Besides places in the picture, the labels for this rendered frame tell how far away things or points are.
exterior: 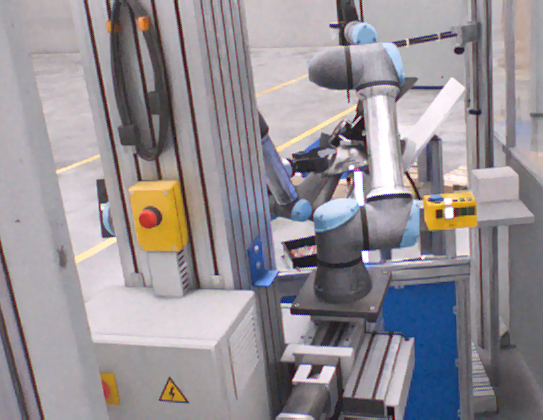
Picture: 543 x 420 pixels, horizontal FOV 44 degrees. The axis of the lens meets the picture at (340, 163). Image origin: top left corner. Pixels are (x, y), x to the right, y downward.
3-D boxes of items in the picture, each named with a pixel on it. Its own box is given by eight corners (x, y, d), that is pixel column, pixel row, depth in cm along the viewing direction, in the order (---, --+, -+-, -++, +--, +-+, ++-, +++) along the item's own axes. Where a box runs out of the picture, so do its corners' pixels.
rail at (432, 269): (467, 274, 230) (466, 253, 227) (470, 279, 226) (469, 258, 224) (207, 297, 229) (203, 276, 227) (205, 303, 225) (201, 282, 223)
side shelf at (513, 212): (508, 192, 289) (508, 185, 289) (534, 223, 255) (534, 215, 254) (453, 197, 289) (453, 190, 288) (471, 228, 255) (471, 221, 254)
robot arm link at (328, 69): (306, 94, 171) (309, 88, 219) (348, 90, 171) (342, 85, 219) (301, 49, 169) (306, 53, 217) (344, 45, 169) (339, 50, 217)
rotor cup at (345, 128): (351, 158, 269) (325, 140, 267) (372, 129, 266) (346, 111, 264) (353, 168, 255) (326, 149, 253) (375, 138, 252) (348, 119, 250)
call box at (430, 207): (471, 219, 227) (470, 190, 224) (477, 231, 218) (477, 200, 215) (424, 224, 227) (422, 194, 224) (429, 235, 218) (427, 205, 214)
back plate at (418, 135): (353, 198, 299) (351, 197, 299) (447, 73, 284) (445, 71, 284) (361, 246, 248) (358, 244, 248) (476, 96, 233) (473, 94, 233)
